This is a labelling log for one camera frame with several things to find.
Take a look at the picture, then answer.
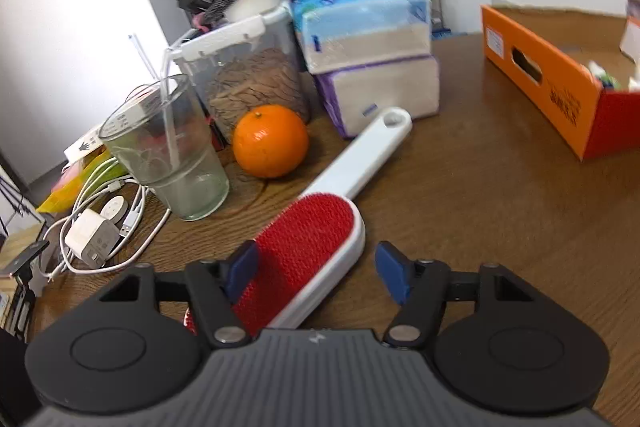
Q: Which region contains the black clamp device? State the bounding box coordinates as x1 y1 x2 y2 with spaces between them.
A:
0 239 51 279

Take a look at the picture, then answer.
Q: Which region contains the white box with hand print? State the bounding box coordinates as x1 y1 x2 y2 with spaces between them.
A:
63 123 110 165

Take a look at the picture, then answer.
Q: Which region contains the red and white lint brush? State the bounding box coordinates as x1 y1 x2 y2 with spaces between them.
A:
184 106 414 339

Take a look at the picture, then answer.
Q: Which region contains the purple tissue pack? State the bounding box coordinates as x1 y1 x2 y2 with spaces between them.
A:
314 53 441 138

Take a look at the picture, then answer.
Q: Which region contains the clear glass straw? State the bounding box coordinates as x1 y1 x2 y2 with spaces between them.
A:
128 34 182 168

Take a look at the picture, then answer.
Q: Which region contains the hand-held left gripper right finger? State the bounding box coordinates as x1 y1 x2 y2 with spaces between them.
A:
375 241 551 350

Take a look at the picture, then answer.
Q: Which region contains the round white charging puck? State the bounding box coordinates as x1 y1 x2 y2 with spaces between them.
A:
100 195 130 229

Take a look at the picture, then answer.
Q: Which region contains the blue tissue pack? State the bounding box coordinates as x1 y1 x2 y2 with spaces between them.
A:
292 0 433 75

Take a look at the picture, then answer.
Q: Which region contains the orange fruit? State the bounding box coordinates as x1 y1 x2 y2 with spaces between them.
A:
232 104 310 179

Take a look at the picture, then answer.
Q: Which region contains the white charger plug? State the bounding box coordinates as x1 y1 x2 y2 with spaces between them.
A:
64 208 124 269

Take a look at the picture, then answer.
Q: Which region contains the clear drinking glass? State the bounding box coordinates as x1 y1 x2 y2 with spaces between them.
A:
98 74 230 222

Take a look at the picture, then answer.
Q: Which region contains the yellow packet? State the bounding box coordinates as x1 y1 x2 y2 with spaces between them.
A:
36 152 126 215

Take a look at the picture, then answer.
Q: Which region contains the red cardboard box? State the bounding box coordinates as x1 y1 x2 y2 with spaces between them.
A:
481 4 640 162

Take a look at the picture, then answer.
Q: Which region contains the white charging cable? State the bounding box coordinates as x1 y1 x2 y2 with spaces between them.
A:
42 184 172 281
72 157 147 238

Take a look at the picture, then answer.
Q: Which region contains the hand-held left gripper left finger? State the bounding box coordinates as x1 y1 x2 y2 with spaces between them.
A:
85 241 259 349

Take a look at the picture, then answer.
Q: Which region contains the clear food container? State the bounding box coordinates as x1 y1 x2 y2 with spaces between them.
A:
167 0 312 145

